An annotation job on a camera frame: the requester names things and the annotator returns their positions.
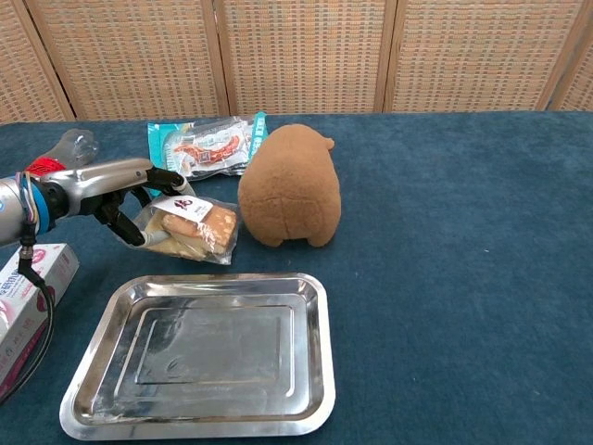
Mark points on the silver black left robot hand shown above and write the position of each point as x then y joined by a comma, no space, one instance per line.
97,185

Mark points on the bread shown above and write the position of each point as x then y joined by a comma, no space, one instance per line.
199,229

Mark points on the brown plush toy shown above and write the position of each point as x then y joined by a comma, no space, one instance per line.
289,190

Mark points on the clear plastic bottle red label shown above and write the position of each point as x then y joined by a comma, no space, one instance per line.
76,146

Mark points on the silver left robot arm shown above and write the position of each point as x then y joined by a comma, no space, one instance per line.
11,211

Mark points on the woven folding screen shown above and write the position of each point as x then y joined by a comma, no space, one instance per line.
296,55

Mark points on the dark teal tablecloth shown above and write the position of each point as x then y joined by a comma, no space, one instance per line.
440,278

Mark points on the white pink cardboard box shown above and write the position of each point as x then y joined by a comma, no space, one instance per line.
21,324

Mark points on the rectangular silver metal tray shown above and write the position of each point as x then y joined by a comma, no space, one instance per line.
204,357

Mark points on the teal snack packet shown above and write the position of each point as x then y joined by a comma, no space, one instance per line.
208,148

